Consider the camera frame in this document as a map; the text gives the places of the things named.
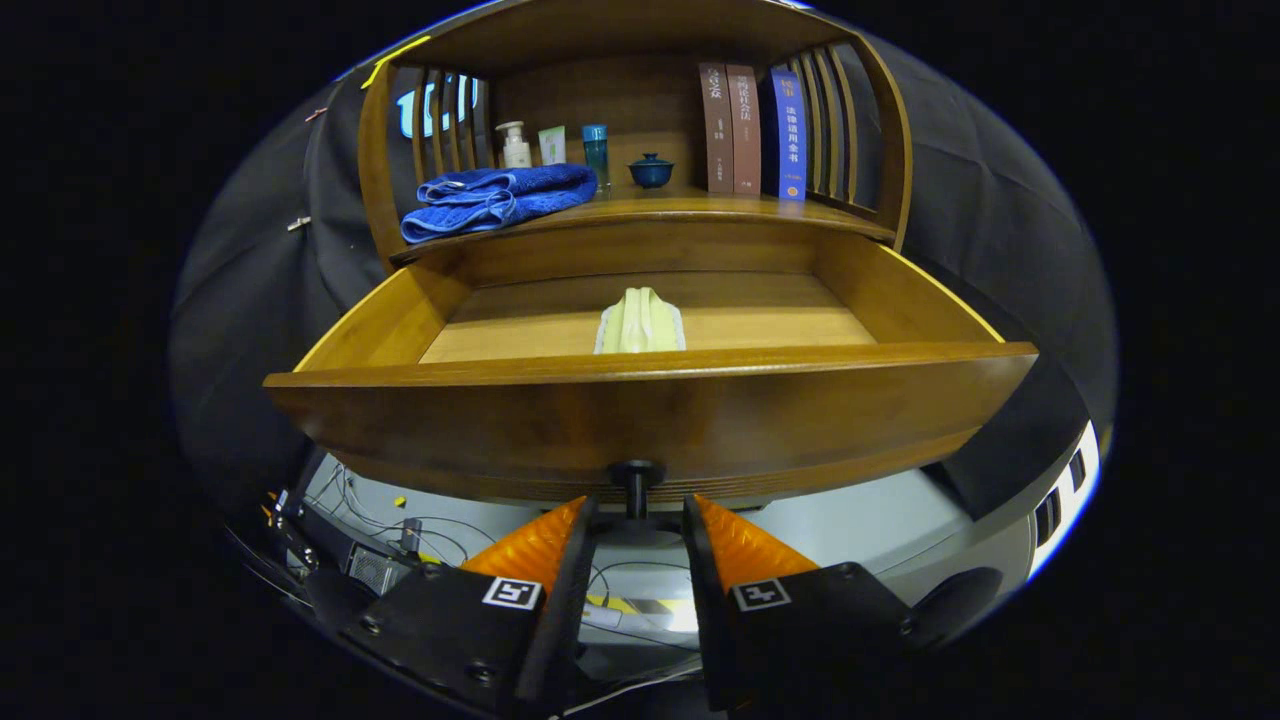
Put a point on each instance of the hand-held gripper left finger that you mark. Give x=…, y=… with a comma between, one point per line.
x=570, y=620

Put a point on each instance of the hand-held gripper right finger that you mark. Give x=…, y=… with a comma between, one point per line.
x=705, y=620

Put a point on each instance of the wooden drawer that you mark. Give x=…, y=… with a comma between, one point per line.
x=650, y=410

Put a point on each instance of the pale green object white base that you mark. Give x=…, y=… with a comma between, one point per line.
x=640, y=322

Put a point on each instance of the wooden cabinet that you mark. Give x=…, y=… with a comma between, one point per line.
x=640, y=100

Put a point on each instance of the grey metal box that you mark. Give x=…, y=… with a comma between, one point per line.
x=375, y=570

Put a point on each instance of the blue towel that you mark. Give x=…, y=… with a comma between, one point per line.
x=500, y=195

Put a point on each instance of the blue lidded teacup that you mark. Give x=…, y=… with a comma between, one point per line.
x=651, y=174

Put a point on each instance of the teal bottle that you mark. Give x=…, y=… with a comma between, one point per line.
x=596, y=150

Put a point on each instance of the white pump bottle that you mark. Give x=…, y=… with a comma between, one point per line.
x=516, y=150

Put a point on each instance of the black backdrop cloth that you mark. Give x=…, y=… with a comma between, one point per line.
x=1000, y=250

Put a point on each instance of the pale green tube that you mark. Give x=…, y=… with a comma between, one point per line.
x=552, y=146

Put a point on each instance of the reddish brown book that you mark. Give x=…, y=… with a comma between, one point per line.
x=745, y=130

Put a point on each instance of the blue book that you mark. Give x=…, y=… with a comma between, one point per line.
x=790, y=130

